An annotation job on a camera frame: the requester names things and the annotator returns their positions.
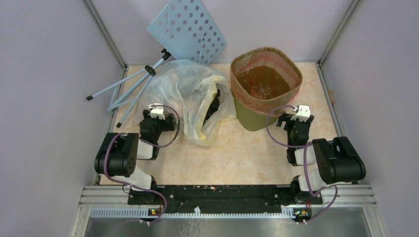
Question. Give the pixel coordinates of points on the light blue perforated music stand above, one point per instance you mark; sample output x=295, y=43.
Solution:
x=186, y=31

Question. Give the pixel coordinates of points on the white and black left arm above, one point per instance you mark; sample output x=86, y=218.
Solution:
x=119, y=152

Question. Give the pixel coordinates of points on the large translucent white plastic bag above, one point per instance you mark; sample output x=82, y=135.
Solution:
x=189, y=88

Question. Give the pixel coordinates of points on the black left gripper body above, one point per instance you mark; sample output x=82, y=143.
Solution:
x=160, y=125

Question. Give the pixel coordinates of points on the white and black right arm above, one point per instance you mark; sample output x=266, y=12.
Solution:
x=337, y=160

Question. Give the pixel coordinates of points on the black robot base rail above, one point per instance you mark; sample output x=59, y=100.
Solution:
x=222, y=199

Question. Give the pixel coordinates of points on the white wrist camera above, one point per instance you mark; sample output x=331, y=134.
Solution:
x=302, y=113
x=156, y=111

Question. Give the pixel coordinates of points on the green mesh trash bin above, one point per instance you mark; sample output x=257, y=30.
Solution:
x=258, y=117

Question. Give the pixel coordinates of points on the wooden block by wall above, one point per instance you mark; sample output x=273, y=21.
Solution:
x=331, y=98

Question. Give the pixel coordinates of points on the red translucent trash bag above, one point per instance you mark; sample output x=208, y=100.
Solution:
x=265, y=98

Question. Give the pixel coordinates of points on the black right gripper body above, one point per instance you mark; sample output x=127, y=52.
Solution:
x=289, y=125

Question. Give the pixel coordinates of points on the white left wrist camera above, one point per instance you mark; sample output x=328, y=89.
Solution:
x=156, y=111

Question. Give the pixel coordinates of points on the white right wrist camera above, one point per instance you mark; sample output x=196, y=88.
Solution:
x=302, y=113

